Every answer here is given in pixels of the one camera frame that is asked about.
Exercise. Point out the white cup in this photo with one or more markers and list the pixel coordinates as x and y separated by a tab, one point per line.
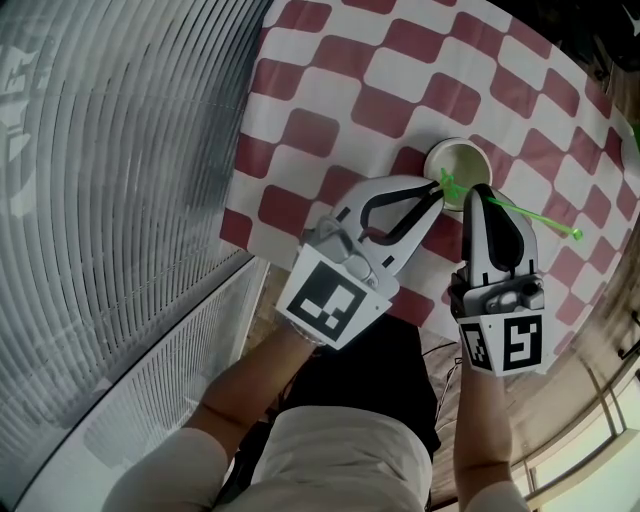
462	165

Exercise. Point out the person's left forearm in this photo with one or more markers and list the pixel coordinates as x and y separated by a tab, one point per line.
250	390

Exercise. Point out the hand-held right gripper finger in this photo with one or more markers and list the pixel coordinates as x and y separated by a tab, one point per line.
475	235
527	250

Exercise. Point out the white radiator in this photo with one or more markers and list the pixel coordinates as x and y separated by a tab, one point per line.
150	380

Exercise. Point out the window frame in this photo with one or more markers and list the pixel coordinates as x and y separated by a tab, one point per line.
585	440

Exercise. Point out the person's black trousers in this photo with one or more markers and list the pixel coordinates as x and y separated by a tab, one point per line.
365	365

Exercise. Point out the person's white shirt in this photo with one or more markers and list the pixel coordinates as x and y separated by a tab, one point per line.
340	465

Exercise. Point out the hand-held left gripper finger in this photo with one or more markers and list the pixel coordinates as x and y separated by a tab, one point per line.
415	230
357	192

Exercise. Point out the person's right forearm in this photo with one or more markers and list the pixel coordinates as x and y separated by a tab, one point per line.
482	430

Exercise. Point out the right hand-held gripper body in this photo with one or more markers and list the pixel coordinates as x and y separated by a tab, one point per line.
515	345

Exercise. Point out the green star stick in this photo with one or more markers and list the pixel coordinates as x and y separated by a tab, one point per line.
545	220

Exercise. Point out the grey window blind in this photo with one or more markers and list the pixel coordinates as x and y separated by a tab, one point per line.
115	165

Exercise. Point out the dark object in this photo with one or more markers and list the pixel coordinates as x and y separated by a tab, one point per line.
617	35

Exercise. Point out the red white checkered tablecloth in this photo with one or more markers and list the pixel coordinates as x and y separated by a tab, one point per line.
400	90

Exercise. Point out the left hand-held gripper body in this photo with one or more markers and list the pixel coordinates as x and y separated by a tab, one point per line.
325	305

